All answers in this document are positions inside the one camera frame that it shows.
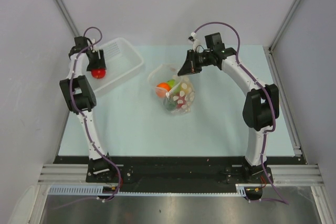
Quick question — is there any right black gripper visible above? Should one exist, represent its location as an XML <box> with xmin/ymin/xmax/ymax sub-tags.
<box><xmin>178</xmin><ymin>49</ymin><xmax>214</xmax><ymax>76</ymax></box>

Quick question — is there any red apple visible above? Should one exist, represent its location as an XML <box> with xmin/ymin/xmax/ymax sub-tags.
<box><xmin>91</xmin><ymin>69</ymin><xmax>106</xmax><ymax>79</ymax></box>
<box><xmin>173</xmin><ymin>91</ymin><xmax>186</xmax><ymax>109</ymax></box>

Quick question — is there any yellow pear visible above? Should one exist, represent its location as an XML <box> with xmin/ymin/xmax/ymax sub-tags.
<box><xmin>180</xmin><ymin>83</ymin><xmax>192</xmax><ymax>96</ymax></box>

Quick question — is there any light green apple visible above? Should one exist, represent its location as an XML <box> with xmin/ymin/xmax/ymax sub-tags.
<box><xmin>167</xmin><ymin>79</ymin><xmax>177</xmax><ymax>90</ymax></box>

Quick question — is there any white plastic basket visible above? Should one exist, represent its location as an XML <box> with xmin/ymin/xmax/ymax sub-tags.
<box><xmin>87</xmin><ymin>38</ymin><xmax>144</xmax><ymax>98</ymax></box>

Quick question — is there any clear dotted zip bag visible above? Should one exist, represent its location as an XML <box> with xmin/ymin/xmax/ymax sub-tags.
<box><xmin>148</xmin><ymin>63</ymin><xmax>195</xmax><ymax>114</ymax></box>

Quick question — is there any orange fruit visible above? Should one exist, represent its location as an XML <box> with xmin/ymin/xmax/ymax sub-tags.
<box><xmin>155</xmin><ymin>82</ymin><xmax>171</xmax><ymax>98</ymax></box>

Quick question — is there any dark green lime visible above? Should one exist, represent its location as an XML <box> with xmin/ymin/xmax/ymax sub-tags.
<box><xmin>163</xmin><ymin>99</ymin><xmax>177</xmax><ymax>112</ymax></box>

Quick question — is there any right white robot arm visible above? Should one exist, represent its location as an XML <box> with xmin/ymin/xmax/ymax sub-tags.
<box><xmin>177</xmin><ymin>32</ymin><xmax>279</xmax><ymax>183</ymax></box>

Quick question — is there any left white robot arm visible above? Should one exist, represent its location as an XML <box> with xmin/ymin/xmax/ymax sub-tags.
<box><xmin>59</xmin><ymin>36</ymin><xmax>108</xmax><ymax>161</ymax></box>

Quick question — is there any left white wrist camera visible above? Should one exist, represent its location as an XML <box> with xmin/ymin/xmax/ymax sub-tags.
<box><xmin>92</xmin><ymin>49</ymin><xmax>104</xmax><ymax>59</ymax></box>

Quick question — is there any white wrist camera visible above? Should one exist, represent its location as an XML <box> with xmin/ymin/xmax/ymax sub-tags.
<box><xmin>92</xmin><ymin>49</ymin><xmax>104</xmax><ymax>59</ymax></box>
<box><xmin>188</xmin><ymin>32</ymin><xmax>201</xmax><ymax>51</ymax></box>

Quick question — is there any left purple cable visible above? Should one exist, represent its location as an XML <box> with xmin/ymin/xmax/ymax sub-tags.
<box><xmin>70</xmin><ymin>26</ymin><xmax>124</xmax><ymax>204</ymax></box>

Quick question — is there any purple cable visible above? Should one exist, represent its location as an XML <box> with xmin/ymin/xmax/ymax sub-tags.
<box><xmin>187</xmin><ymin>21</ymin><xmax>289</xmax><ymax>206</ymax></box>
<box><xmin>70</xmin><ymin>26</ymin><xmax>124</xmax><ymax>204</ymax></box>

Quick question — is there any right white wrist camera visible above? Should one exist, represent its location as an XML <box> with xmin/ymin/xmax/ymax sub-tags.
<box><xmin>188</xmin><ymin>32</ymin><xmax>201</xmax><ymax>51</ymax></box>

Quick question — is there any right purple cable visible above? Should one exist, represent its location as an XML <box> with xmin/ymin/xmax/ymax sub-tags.
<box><xmin>187</xmin><ymin>21</ymin><xmax>289</xmax><ymax>206</ymax></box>

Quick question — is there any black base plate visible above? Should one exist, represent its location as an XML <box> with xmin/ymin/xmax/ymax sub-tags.
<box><xmin>54</xmin><ymin>156</ymin><xmax>306</xmax><ymax>194</ymax></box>

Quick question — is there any white slotted cable duct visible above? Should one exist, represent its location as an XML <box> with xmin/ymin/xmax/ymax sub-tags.
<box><xmin>48</xmin><ymin>185</ymin><xmax>246</xmax><ymax>197</ymax></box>

